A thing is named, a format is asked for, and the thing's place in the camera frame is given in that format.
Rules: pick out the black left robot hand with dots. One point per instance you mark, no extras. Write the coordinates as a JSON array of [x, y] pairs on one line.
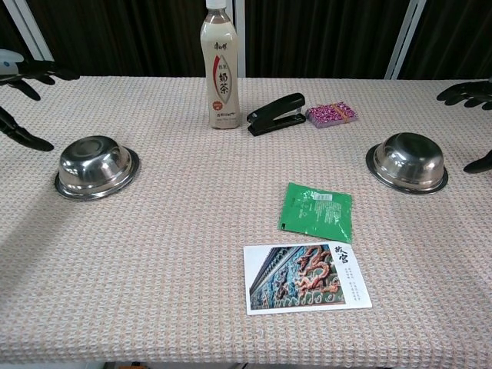
[[34, 71]]

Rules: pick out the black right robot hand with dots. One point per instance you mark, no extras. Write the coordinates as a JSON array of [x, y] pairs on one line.
[[469, 92]]

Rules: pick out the stainless steel bowl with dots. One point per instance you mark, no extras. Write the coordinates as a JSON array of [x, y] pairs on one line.
[[409, 161], [94, 167]]

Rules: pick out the black curtain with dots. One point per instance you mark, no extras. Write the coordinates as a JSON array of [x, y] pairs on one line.
[[115, 34]]

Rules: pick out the purple patterned packet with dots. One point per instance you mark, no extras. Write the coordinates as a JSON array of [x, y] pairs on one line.
[[332, 114]]

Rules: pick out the milk tea plastic bottle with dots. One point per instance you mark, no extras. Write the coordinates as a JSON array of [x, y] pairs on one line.
[[221, 65]]

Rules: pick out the black stapler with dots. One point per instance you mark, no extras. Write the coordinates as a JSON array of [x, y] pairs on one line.
[[278, 111]]

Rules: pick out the green foil sachet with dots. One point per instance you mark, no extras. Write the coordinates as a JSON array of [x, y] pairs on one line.
[[317, 211]]

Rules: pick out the beige waffle-weave tablecloth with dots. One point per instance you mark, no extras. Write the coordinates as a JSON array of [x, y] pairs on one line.
[[153, 250]]

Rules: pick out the white slanted frame bar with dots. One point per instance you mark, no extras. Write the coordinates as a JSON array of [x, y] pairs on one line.
[[32, 34], [405, 38]]

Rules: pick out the white vertical frame bar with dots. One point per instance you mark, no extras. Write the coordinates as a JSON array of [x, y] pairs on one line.
[[240, 38]]

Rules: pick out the dragon wall postcard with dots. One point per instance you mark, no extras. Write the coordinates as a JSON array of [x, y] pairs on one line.
[[303, 280]]

